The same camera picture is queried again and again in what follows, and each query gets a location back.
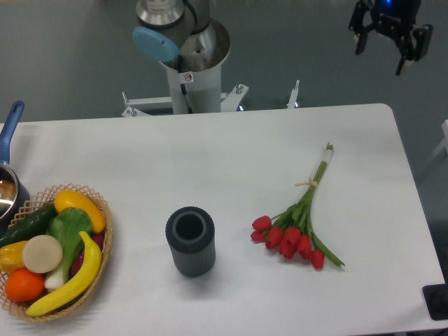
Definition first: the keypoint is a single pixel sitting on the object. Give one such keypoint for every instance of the yellow bell pepper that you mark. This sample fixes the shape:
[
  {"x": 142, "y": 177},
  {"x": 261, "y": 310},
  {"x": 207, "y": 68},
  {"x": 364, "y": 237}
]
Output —
[{"x": 11, "y": 257}]

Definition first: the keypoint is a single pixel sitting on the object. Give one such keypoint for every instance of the dark red vegetable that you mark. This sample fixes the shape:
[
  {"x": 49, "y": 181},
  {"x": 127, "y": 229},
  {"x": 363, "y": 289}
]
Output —
[{"x": 76, "y": 265}]

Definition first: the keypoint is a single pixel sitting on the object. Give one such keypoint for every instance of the green cucumber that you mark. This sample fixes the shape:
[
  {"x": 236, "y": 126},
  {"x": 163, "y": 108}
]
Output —
[{"x": 34, "y": 224}]

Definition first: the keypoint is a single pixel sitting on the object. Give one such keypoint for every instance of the woven wicker basket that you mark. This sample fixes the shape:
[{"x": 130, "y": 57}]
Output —
[{"x": 36, "y": 202}]

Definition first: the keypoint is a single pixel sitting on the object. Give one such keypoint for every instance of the red tulip bouquet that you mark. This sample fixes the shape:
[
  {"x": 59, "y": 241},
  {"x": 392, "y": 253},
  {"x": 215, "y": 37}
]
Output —
[{"x": 291, "y": 231}]

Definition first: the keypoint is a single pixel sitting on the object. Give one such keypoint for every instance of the yellow squash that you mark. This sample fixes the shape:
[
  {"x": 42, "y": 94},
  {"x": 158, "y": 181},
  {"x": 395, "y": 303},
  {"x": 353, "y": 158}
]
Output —
[{"x": 74, "y": 199}]

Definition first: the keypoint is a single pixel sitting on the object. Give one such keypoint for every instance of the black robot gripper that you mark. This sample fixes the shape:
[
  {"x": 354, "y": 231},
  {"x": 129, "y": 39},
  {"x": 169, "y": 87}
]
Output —
[{"x": 395, "y": 20}]

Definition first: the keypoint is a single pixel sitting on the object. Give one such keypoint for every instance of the orange fruit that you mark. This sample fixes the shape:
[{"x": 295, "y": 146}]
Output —
[{"x": 24, "y": 286}]

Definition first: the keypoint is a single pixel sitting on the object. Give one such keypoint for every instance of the black device at edge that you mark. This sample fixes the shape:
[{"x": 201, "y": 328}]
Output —
[{"x": 435, "y": 297}]

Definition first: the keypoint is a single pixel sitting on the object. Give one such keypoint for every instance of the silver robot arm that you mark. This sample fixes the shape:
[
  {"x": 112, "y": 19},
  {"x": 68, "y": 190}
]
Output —
[{"x": 183, "y": 36}]

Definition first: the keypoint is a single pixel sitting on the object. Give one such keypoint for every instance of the blue handled saucepan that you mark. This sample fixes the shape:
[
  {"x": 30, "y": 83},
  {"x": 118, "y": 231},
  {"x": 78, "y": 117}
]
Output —
[{"x": 13, "y": 193}]

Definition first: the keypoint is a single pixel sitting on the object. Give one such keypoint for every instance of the yellow banana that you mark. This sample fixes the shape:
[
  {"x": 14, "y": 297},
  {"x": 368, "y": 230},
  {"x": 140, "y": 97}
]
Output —
[{"x": 75, "y": 286}]

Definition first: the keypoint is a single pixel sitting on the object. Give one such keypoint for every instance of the dark grey ribbed vase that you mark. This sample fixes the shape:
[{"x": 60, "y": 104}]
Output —
[{"x": 190, "y": 234}]

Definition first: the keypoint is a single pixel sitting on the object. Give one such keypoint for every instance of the beige round disc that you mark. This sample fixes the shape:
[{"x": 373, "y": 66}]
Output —
[{"x": 42, "y": 254}]

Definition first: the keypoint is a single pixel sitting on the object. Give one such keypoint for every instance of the green bok choy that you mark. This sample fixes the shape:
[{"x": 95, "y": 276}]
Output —
[{"x": 65, "y": 227}]

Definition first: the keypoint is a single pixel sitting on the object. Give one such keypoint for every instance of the white furniture piece right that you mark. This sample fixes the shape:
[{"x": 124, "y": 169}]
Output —
[{"x": 440, "y": 151}]

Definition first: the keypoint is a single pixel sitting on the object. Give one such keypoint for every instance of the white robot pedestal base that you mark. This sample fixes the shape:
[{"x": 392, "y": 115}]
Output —
[{"x": 190, "y": 93}]

